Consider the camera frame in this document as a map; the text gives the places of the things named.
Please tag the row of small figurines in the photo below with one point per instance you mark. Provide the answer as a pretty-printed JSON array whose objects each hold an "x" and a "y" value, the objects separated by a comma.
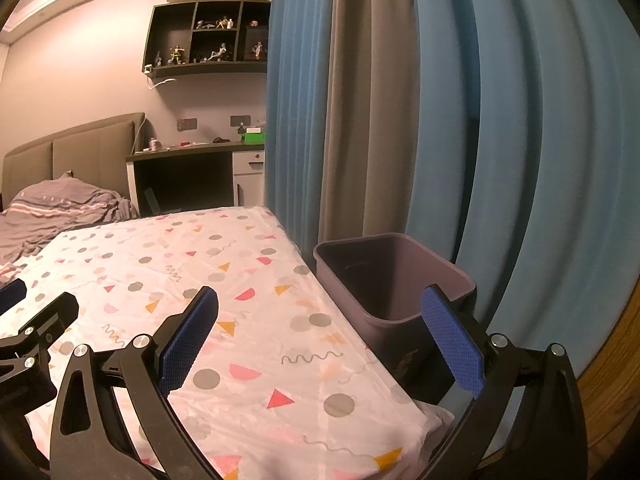
[{"x": 220, "y": 52}]

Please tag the patterned white tablecloth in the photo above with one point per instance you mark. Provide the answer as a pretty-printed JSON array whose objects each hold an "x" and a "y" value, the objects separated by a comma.
[{"x": 250, "y": 310}]

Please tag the dark wooden desk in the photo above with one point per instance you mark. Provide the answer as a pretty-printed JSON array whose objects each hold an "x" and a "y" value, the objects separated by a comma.
[{"x": 190, "y": 180}]

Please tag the dark wall shelf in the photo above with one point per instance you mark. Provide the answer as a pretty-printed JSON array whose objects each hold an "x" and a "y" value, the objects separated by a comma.
[{"x": 170, "y": 25}]

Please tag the beige padded headboard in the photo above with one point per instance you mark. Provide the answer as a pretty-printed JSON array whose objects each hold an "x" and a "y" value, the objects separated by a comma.
[{"x": 90, "y": 155}]

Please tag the grey striped blanket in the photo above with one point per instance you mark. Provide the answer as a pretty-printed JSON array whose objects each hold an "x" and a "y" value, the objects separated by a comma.
[{"x": 60, "y": 205}]

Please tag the small white mug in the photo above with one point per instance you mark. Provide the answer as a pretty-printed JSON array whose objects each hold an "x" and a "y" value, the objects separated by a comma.
[{"x": 155, "y": 145}]

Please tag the dark wall outlet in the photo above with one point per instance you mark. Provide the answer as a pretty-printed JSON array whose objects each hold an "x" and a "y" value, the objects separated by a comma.
[
  {"x": 240, "y": 121},
  {"x": 186, "y": 124}
]

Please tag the green box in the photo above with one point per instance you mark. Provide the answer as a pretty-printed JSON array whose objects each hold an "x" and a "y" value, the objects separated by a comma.
[{"x": 254, "y": 136}]

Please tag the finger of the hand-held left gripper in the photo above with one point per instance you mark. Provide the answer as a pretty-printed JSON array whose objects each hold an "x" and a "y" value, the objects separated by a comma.
[
  {"x": 50, "y": 317},
  {"x": 12, "y": 294}
]

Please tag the grey curtain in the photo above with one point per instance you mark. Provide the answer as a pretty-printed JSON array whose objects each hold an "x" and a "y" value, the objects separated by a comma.
[{"x": 370, "y": 110}]

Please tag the white drawer cabinet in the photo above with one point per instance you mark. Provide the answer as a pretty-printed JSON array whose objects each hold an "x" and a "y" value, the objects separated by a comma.
[{"x": 248, "y": 180}]

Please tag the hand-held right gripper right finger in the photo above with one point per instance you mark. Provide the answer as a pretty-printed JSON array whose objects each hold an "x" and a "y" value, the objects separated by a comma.
[{"x": 452, "y": 342}]

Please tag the blue curtain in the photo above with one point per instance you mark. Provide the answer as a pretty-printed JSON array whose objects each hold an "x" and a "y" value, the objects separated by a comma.
[
  {"x": 540, "y": 160},
  {"x": 300, "y": 110}
]

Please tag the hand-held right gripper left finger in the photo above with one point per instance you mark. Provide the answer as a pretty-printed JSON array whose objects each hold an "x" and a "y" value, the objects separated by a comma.
[{"x": 192, "y": 340}]

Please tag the grey plastic bin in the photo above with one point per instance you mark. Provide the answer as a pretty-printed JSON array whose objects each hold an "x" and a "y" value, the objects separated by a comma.
[{"x": 390, "y": 280}]

